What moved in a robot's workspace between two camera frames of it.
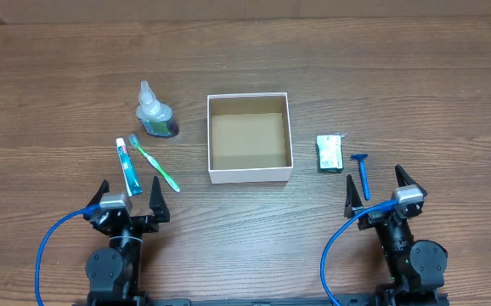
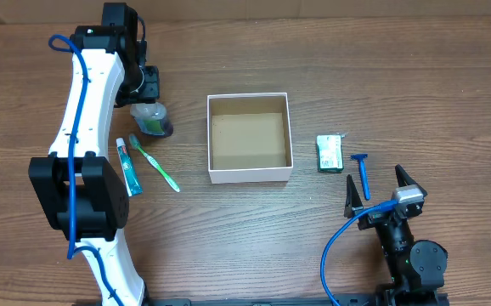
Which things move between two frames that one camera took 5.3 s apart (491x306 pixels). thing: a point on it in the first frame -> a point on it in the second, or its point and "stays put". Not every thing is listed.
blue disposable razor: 361,157 stays put
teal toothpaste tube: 132,184 stays put
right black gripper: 386,218 stays put
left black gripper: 131,220 -> 144,94
